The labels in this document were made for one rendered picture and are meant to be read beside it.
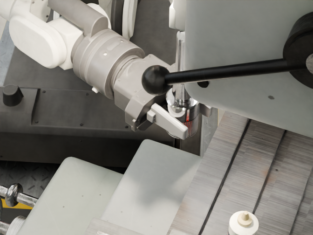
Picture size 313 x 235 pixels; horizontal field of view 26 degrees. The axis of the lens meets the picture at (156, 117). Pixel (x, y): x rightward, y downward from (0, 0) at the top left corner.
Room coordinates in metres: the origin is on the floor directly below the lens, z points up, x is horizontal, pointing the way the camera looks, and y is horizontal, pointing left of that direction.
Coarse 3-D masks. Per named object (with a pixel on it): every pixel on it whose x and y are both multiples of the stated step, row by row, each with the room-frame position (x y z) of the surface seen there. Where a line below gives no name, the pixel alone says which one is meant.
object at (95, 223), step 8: (96, 224) 0.50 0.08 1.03; (104, 224) 0.50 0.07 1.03; (112, 224) 0.50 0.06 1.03; (88, 232) 0.49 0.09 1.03; (96, 232) 0.49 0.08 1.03; (104, 232) 0.49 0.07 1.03; (112, 232) 0.49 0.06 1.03; (120, 232) 0.49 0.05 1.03; (128, 232) 0.49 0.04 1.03; (136, 232) 0.49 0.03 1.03
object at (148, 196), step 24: (144, 144) 0.76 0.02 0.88; (144, 168) 0.71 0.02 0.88; (168, 168) 0.71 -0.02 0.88; (192, 168) 0.71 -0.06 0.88; (120, 192) 0.66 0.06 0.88; (144, 192) 0.66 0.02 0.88; (168, 192) 0.66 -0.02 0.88; (120, 216) 0.61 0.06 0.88; (144, 216) 0.61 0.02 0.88; (168, 216) 0.61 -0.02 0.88
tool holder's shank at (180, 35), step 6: (180, 30) 0.63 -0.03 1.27; (180, 36) 0.62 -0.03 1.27; (180, 42) 0.62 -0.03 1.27; (180, 48) 0.62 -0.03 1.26; (180, 54) 0.62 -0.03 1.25; (180, 60) 0.62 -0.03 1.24; (180, 66) 0.62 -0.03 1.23; (174, 84) 0.62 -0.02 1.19; (180, 84) 0.61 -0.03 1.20; (174, 90) 0.62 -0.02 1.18; (180, 90) 0.61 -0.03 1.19; (174, 96) 0.61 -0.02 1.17; (180, 96) 0.61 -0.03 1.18; (186, 96) 0.61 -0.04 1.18
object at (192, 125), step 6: (168, 108) 0.61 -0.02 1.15; (198, 108) 0.62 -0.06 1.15; (174, 114) 0.60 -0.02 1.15; (180, 114) 0.60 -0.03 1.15; (186, 114) 0.60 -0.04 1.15; (192, 114) 0.61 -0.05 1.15; (198, 114) 0.62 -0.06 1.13; (180, 120) 0.60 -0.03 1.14; (186, 120) 0.60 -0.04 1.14; (192, 120) 0.61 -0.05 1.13; (186, 126) 0.60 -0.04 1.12; (192, 126) 0.61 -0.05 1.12; (168, 132) 0.61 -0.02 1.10; (192, 132) 0.61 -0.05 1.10; (180, 138) 0.60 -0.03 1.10
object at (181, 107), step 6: (168, 90) 0.64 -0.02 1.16; (168, 96) 0.62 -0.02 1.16; (168, 102) 0.61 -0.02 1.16; (174, 102) 0.61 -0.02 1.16; (180, 102) 0.61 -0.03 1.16; (186, 102) 0.61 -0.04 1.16; (192, 102) 0.61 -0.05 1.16; (198, 102) 0.62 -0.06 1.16; (174, 108) 0.60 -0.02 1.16; (180, 108) 0.60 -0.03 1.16; (186, 108) 0.60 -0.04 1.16; (192, 108) 0.61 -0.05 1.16
